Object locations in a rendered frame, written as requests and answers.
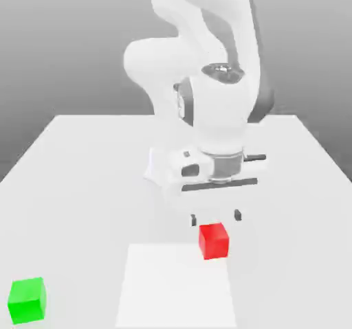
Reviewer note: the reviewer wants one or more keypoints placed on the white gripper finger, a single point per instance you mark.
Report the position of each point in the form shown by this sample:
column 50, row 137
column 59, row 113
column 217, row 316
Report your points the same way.
column 193, row 220
column 237, row 215

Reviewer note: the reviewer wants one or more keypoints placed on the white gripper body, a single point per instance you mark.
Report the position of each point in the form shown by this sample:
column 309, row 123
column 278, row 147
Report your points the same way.
column 220, row 185

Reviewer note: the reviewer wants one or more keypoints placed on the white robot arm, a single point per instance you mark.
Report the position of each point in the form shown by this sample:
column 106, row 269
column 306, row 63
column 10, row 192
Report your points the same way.
column 220, row 114

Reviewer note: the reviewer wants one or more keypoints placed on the small red cube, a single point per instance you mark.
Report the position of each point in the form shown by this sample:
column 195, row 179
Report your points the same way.
column 214, row 241

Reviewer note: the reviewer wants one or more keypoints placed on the small green cube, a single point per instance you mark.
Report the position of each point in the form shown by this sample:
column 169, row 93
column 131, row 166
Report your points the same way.
column 27, row 301

